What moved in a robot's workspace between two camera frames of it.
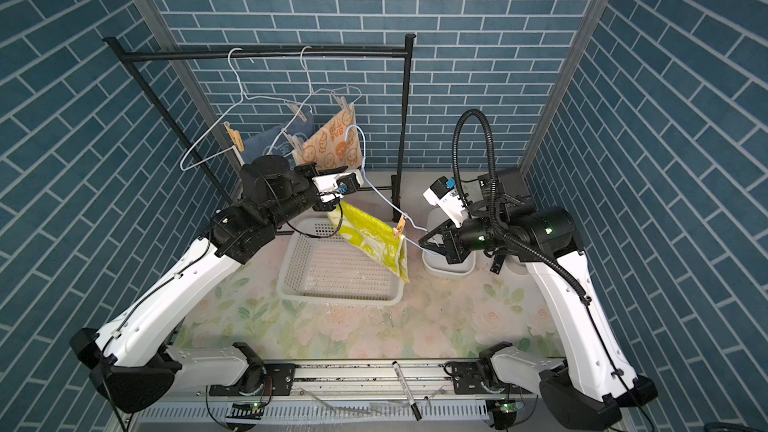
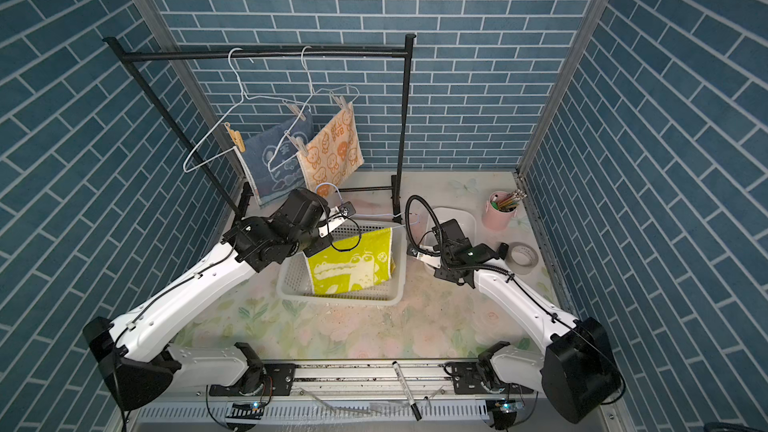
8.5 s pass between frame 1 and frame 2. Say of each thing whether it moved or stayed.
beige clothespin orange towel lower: stayed
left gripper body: moved
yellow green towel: moved
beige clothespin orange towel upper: stayed
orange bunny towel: stayed
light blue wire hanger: moved
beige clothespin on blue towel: stayed
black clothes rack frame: stayed
